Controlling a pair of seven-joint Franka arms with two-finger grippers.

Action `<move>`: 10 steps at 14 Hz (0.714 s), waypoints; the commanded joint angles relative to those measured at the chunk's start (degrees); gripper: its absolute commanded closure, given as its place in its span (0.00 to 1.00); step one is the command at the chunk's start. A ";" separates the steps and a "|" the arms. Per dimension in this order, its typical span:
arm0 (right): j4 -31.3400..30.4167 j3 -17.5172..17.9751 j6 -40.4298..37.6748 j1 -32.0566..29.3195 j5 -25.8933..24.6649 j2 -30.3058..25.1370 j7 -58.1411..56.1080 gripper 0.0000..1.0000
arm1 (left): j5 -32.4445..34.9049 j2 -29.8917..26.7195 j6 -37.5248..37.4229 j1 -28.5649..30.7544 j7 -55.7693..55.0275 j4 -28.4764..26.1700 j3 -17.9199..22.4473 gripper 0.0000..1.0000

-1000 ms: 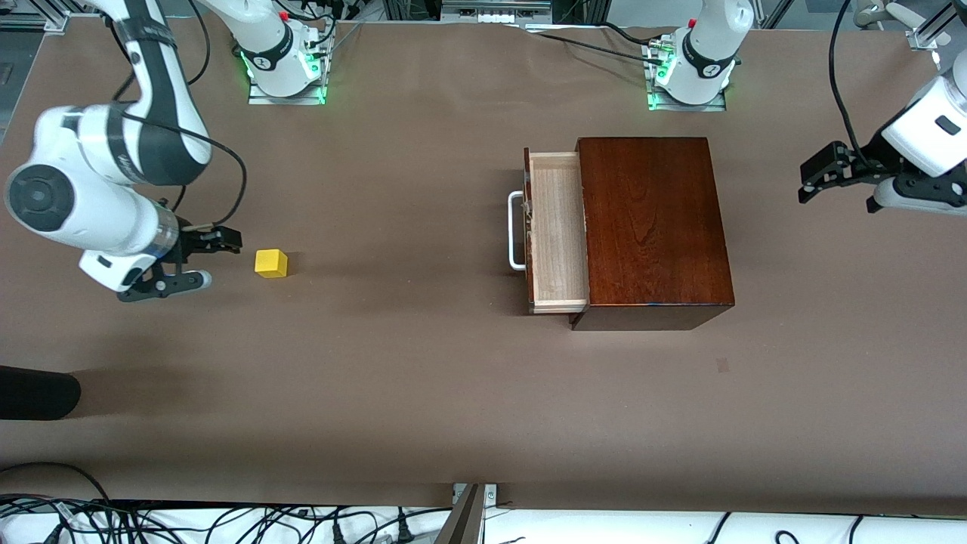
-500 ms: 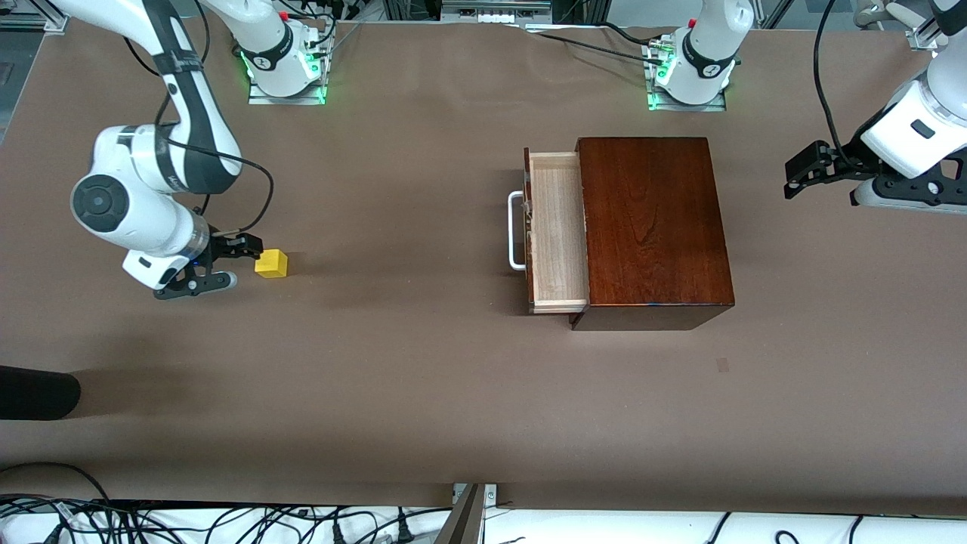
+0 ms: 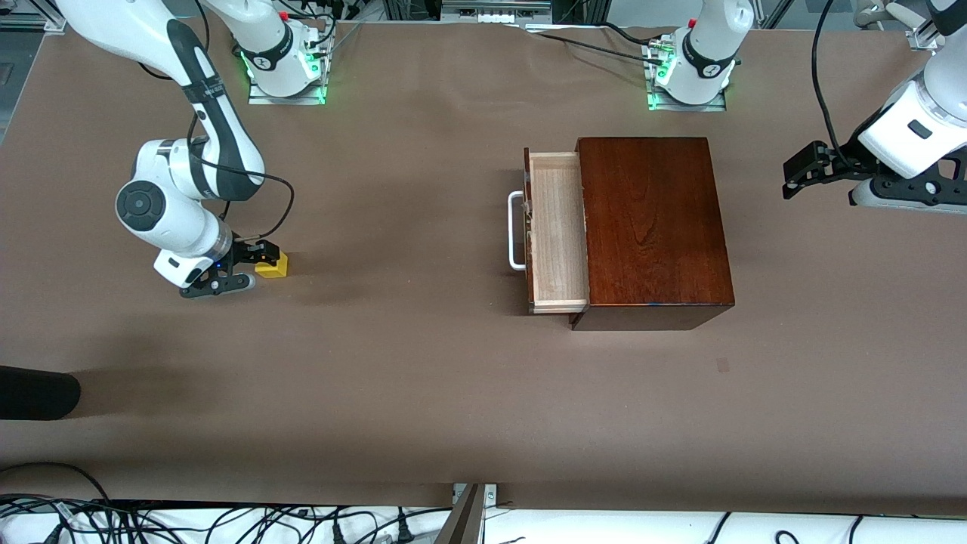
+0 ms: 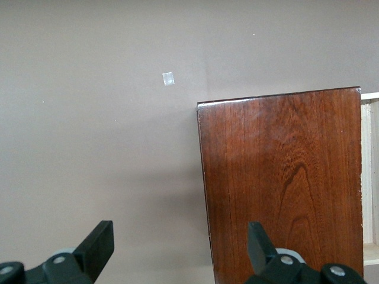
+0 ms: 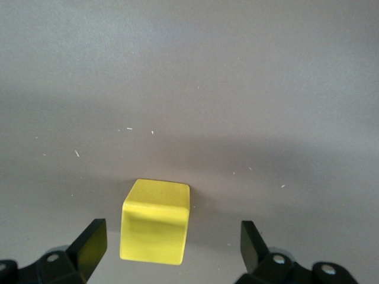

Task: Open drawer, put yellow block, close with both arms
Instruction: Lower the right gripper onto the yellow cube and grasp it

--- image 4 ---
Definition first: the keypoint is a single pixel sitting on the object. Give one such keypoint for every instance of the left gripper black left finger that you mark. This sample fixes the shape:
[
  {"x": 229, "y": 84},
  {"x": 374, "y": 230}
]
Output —
[{"x": 94, "y": 245}]

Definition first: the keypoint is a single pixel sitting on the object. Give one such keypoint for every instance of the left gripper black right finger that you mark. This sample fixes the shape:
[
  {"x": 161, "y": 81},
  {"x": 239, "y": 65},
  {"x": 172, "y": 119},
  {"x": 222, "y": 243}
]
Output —
[{"x": 260, "y": 248}]

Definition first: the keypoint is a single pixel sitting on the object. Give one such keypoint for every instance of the dark brown wooden cabinet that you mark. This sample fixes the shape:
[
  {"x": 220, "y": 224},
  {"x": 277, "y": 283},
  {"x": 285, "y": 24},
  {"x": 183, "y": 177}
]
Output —
[{"x": 281, "y": 177}]

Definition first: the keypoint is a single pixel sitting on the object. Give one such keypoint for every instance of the brown table cover mat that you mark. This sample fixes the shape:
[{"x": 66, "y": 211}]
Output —
[{"x": 89, "y": 118}]

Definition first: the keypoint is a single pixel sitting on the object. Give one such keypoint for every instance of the small clear tape square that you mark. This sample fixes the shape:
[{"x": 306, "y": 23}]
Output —
[{"x": 168, "y": 79}]

